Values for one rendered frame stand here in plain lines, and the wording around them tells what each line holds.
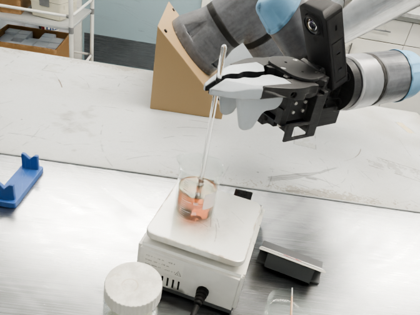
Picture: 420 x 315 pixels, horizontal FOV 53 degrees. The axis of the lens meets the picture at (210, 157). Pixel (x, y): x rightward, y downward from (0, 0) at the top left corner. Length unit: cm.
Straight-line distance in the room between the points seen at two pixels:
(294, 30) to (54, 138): 47
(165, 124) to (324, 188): 35
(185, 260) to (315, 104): 24
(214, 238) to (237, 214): 6
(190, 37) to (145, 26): 253
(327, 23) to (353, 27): 46
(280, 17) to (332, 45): 16
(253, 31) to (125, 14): 257
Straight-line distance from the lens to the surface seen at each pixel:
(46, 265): 59
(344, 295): 62
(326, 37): 50
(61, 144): 81
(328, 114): 58
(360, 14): 94
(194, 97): 94
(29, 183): 70
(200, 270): 50
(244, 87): 45
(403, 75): 65
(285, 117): 51
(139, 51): 354
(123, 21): 350
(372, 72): 59
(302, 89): 48
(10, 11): 272
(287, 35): 66
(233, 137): 89
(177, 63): 91
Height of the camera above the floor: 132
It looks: 32 degrees down
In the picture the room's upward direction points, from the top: 11 degrees clockwise
